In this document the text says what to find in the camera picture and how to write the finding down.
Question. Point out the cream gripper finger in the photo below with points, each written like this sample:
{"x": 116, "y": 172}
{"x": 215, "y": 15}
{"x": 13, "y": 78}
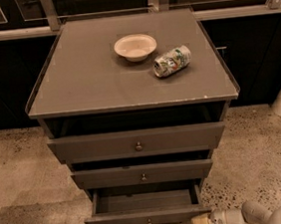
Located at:
{"x": 201, "y": 219}

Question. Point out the grey drawer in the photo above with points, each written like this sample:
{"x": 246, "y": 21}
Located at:
{"x": 158, "y": 203}
{"x": 137, "y": 143}
{"x": 141, "y": 174}

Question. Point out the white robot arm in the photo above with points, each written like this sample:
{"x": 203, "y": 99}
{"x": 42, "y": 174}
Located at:
{"x": 250, "y": 212}

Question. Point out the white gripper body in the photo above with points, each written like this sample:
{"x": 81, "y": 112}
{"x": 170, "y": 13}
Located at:
{"x": 222, "y": 220}

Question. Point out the grey bottom drawer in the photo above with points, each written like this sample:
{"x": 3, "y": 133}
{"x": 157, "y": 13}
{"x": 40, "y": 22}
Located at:
{"x": 158, "y": 203}

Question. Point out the grey middle drawer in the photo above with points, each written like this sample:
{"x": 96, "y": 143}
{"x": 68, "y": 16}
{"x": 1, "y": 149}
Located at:
{"x": 141, "y": 174}

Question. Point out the grey drawer cabinet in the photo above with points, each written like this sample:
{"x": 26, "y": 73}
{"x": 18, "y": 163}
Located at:
{"x": 88, "y": 88}

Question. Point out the grey top drawer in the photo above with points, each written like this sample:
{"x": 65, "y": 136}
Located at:
{"x": 137, "y": 143}

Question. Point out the crushed soda can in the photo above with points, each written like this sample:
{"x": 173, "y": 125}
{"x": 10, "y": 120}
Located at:
{"x": 172, "y": 61}

